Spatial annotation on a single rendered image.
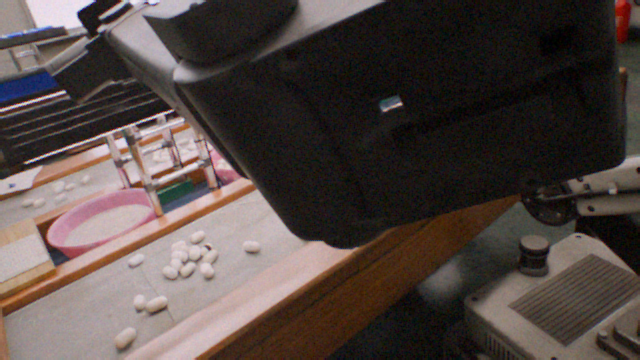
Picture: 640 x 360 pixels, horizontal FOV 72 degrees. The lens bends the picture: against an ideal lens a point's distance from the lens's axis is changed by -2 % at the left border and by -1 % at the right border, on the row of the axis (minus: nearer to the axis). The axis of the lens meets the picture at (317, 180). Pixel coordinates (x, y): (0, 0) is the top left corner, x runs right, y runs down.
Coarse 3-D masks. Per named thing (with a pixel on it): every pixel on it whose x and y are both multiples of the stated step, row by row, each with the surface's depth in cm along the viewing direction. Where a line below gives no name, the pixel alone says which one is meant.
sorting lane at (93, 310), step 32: (256, 192) 113; (192, 224) 104; (224, 224) 101; (256, 224) 99; (128, 256) 96; (160, 256) 94; (224, 256) 90; (256, 256) 88; (64, 288) 89; (96, 288) 88; (128, 288) 86; (160, 288) 84; (192, 288) 82; (224, 288) 81; (32, 320) 82; (64, 320) 80; (96, 320) 79; (128, 320) 77; (160, 320) 76; (32, 352) 74; (64, 352) 73; (96, 352) 72; (128, 352) 71
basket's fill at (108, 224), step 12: (132, 204) 121; (96, 216) 118; (108, 216) 116; (120, 216) 115; (132, 216) 114; (84, 228) 113; (96, 228) 112; (108, 228) 110; (120, 228) 110; (72, 240) 109; (84, 240) 107; (96, 240) 106
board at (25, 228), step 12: (12, 228) 110; (24, 228) 109; (36, 228) 108; (0, 240) 105; (12, 240) 104; (48, 264) 92; (24, 276) 89; (36, 276) 88; (48, 276) 90; (0, 288) 87; (12, 288) 86; (24, 288) 87
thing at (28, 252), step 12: (24, 240) 103; (36, 240) 102; (0, 252) 99; (12, 252) 98; (24, 252) 97; (36, 252) 97; (0, 264) 95; (12, 264) 94; (24, 264) 93; (36, 264) 92; (0, 276) 90; (12, 276) 89
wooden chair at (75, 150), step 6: (48, 102) 280; (132, 126) 288; (114, 132) 285; (120, 132) 282; (96, 138) 280; (102, 138) 277; (114, 138) 273; (120, 138) 275; (78, 144) 275; (84, 144) 273; (90, 144) 269; (96, 144) 268; (102, 144) 270; (66, 150) 267; (72, 150) 265; (78, 150) 264; (84, 150) 266; (72, 156) 265
